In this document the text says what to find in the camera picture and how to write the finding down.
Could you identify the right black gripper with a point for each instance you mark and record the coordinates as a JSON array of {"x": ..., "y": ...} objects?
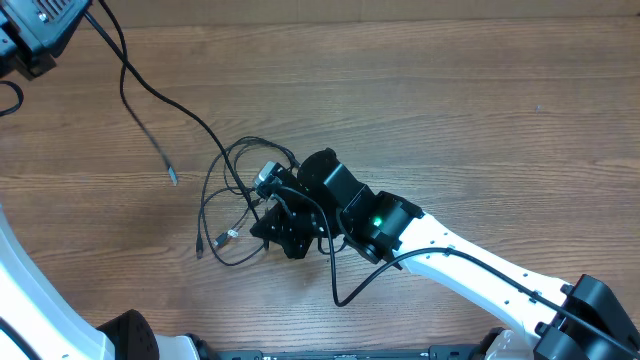
[{"x": 288, "y": 220}]

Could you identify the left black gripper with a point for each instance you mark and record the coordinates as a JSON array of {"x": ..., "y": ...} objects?
[{"x": 26, "y": 62}]

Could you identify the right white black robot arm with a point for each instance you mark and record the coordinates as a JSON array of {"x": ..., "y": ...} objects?
[{"x": 543, "y": 317}]

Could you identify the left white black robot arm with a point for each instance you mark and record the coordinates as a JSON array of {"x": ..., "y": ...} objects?
[{"x": 36, "y": 321}]

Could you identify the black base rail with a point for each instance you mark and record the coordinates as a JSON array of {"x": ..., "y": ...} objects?
[{"x": 433, "y": 352}]

